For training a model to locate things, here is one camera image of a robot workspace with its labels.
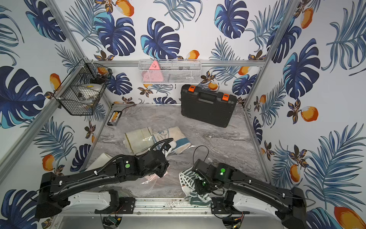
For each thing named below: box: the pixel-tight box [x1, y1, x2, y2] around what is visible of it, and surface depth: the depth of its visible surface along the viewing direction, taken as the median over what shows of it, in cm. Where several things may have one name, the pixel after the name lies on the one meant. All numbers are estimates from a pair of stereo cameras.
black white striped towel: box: [179, 166, 212, 206], surface depth 73 cm
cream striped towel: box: [122, 126, 154, 156], surface depth 97 cm
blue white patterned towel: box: [152, 125, 192, 155], surface depth 100 cm
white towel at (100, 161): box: [85, 152, 113, 171], surface depth 91 cm
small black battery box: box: [106, 110, 123, 126], surface depth 114 cm
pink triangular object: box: [141, 60, 164, 84], surface depth 92 cm
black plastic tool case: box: [180, 84, 238, 128], surface depth 94 cm
